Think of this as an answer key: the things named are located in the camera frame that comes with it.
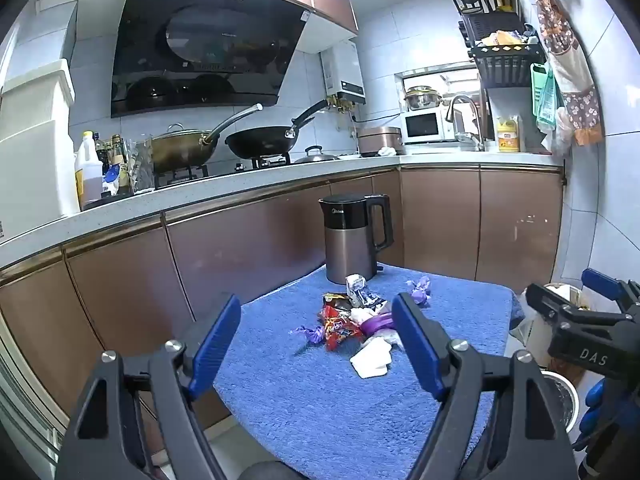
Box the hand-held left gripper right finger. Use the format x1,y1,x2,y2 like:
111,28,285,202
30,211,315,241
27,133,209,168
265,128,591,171
391,291,581,480

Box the black frying pan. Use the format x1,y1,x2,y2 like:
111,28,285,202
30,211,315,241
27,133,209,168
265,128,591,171
225,100,331,158

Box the dark grey rounded object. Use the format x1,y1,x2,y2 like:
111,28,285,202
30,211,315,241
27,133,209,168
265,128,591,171
240,460,321,480

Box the beige plastic bin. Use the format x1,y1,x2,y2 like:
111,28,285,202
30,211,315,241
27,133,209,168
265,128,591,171
522,282,586,361

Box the black glass range hood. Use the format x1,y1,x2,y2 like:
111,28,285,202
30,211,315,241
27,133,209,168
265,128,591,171
110,0,311,118

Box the blue white packet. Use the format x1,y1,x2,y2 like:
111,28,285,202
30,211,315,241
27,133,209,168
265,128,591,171
345,273,388,312

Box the dark glass sauce bottle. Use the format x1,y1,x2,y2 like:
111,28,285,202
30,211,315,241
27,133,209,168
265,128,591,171
94,133,112,181
110,134,130,196

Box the brown kitchen base cabinet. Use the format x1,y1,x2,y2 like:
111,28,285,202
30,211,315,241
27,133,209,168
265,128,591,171
0,162,568,461

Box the glass wok lid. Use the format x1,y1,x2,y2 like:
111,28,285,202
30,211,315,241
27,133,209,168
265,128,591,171
152,123,211,140

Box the red snack wrapper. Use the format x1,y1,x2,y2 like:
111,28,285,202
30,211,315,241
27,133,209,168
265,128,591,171
318,305,366,352

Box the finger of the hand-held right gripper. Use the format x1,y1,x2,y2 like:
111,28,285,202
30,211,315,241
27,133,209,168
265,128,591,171
582,267,640,318
525,282,626,331

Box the gas stove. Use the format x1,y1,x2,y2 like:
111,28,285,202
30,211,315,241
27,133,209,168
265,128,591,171
152,152,293,191

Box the white water heater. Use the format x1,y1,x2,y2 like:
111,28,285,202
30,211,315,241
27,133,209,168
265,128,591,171
320,40,366,106

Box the clear plastic bag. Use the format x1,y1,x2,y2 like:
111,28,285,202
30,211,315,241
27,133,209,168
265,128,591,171
509,290,531,341

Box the black wall rack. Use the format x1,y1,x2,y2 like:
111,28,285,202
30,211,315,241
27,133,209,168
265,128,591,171
448,0,546,88

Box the brown black electric kettle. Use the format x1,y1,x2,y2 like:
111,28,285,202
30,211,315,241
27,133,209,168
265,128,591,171
318,193,394,286

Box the yellow bag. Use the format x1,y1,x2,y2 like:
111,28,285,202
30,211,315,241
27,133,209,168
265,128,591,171
495,115,522,153

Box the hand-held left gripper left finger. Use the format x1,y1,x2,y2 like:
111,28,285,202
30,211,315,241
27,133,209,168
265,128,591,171
55,294,242,480

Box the floral apron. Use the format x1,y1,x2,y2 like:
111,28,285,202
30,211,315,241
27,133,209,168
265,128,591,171
527,0,605,146

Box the golden wok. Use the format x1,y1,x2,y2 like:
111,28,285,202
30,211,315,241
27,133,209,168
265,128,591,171
150,103,263,172

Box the assorted seasoning packets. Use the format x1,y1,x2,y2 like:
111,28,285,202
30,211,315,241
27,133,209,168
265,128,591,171
475,30,538,51

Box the person's right hand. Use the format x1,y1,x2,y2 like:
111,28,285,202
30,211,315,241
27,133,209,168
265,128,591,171
572,377,622,451

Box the white tissue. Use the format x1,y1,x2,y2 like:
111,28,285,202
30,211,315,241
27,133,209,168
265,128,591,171
350,337,393,378

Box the brown rice cooker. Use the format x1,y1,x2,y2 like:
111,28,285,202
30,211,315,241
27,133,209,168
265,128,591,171
357,126,403,157

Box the white hanging plastic bag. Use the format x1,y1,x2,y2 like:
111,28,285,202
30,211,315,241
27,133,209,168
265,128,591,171
547,107,573,157

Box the chrome kitchen faucet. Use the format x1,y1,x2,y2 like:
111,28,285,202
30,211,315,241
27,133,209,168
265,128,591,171
445,94,486,152

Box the clear glass pitcher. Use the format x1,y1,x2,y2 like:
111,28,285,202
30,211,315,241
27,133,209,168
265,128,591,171
125,137,155,195

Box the steel pot lid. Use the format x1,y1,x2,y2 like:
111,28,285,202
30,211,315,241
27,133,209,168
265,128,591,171
294,145,340,164

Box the green plastic board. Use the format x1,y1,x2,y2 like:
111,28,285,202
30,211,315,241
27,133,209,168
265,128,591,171
530,62,561,131

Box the large white appliance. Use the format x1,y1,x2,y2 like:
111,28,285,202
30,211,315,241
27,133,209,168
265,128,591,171
0,57,81,246

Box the white microwave oven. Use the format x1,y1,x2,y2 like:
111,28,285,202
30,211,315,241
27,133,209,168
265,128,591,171
402,107,458,145

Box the blue fluffy towel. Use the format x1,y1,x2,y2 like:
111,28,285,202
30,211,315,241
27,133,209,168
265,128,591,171
212,262,516,480

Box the steel pot with lid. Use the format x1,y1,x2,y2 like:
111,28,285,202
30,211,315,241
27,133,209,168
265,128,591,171
404,86,445,111

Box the white plastic bottle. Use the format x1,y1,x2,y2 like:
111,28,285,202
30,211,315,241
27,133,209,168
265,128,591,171
75,131,103,211

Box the metal sliding door frame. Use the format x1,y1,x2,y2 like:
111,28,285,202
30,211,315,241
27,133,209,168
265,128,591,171
0,310,68,466

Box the purple candy wrapper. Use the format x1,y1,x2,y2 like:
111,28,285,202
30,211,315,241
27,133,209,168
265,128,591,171
361,311,396,335
406,276,432,307
291,325,326,347

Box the kitchen window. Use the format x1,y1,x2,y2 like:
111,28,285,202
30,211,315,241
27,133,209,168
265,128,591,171
400,62,481,111

